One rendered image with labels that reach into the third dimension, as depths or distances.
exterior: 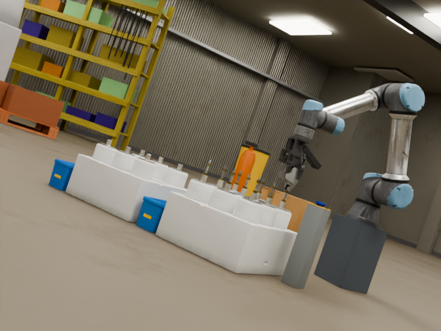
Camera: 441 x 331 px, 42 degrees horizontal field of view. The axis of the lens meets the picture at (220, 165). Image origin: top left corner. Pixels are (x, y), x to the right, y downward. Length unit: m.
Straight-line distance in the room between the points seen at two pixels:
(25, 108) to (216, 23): 6.65
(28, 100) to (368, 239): 4.37
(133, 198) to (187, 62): 9.60
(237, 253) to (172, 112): 9.82
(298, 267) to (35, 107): 4.52
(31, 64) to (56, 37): 0.60
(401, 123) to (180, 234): 1.06
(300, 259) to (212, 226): 0.35
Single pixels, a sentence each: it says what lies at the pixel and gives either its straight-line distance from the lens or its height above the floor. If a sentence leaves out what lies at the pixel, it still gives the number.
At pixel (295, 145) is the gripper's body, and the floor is 0.51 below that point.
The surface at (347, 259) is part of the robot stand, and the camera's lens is 2.62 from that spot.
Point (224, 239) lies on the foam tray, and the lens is 2.05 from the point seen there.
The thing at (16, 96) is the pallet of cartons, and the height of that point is 0.30.
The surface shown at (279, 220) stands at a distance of 2.26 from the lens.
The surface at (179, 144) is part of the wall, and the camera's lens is 11.93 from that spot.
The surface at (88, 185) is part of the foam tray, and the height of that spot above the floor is 0.07.
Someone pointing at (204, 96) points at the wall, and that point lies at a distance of 12.07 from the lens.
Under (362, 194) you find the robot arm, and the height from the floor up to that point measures 0.42.
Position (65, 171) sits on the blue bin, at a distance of 2.62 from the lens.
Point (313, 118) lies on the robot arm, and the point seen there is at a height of 0.63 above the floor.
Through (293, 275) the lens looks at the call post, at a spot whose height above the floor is 0.04.
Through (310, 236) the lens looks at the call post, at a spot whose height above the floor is 0.20.
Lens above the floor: 0.35
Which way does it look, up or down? level
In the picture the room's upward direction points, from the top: 19 degrees clockwise
